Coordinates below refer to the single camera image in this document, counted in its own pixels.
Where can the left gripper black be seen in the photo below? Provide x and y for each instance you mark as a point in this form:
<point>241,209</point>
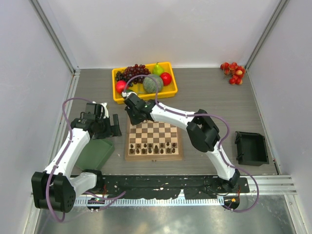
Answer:
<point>112,127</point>

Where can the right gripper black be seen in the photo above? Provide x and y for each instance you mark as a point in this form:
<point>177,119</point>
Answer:
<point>133,116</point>

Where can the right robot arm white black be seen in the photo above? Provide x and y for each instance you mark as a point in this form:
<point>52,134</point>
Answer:
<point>202,131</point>

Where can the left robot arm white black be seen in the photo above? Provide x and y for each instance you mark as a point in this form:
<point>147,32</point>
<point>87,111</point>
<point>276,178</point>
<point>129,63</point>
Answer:
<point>54,188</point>

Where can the wooden chess board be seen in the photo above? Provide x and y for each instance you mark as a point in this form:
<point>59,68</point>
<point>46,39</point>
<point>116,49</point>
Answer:
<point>164,141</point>

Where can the green plastic tray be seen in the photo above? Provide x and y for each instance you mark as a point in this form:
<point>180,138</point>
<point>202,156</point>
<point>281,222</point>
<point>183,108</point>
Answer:
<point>95,154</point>

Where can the green melon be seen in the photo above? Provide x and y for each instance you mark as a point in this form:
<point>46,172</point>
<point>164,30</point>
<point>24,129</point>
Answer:
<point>149,83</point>

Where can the red apple left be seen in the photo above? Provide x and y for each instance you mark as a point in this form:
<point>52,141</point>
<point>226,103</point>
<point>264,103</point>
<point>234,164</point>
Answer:
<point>120,86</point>

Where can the red apple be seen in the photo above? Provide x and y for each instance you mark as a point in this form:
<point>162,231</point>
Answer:
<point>166,78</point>
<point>120,86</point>

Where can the yellow plastic fruit tray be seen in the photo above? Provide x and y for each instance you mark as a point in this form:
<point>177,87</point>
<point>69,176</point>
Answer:
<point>167,91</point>

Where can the red grape bunch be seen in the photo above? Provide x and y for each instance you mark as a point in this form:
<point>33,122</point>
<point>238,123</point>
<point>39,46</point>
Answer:
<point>136,70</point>

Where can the black grape bunch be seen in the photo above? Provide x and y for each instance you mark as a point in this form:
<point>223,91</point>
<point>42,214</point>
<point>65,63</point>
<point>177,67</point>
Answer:
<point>121,77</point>

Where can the red apple right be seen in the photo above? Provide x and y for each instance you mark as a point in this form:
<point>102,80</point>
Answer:
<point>166,78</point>

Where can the green pear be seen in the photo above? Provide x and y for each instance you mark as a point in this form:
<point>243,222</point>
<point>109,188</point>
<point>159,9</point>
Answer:
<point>158,69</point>

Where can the red cherry cluster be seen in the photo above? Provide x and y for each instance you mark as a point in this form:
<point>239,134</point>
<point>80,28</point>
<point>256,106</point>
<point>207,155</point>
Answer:
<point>234,71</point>

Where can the black plastic bin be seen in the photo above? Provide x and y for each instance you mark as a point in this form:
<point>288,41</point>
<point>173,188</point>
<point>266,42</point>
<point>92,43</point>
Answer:
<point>251,149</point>

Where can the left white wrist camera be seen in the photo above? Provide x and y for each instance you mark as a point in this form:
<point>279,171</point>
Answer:
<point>104,113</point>

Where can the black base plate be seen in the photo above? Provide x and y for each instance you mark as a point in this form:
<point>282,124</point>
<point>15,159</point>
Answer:
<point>167,186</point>

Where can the white cable duct strip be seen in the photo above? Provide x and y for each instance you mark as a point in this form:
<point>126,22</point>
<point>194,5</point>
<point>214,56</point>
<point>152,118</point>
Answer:
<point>180,201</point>

